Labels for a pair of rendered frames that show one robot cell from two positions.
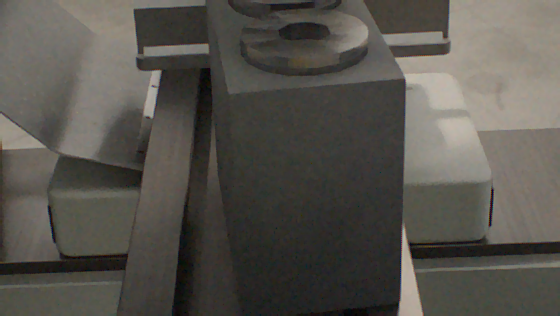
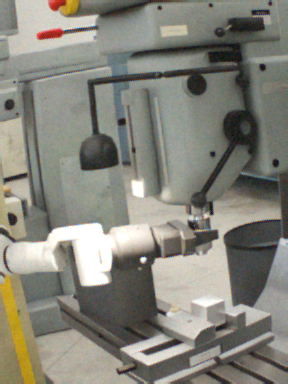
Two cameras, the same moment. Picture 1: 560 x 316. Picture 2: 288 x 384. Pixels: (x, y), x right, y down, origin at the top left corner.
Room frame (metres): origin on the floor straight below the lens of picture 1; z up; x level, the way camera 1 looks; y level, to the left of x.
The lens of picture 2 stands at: (2.30, -0.73, 1.63)
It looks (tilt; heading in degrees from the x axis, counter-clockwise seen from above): 12 degrees down; 151
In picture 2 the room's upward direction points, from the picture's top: 7 degrees counter-clockwise
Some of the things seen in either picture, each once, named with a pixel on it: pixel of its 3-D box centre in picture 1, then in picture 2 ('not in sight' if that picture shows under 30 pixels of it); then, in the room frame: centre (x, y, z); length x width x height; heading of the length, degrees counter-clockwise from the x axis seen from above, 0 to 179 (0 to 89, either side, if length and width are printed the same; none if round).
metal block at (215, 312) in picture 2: not in sight; (208, 312); (1.17, 0.01, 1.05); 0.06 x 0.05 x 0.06; 2
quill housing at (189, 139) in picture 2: not in sight; (188, 119); (1.16, 0.02, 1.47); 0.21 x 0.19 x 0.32; 0
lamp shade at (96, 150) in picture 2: not in sight; (97, 149); (1.18, -0.20, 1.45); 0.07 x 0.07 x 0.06
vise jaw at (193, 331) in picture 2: not in sight; (188, 329); (1.17, -0.04, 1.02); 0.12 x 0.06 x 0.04; 2
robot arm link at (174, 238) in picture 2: not in sight; (157, 243); (1.14, -0.08, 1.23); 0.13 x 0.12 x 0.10; 166
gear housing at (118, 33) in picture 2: not in sight; (189, 25); (1.16, 0.05, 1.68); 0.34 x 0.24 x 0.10; 90
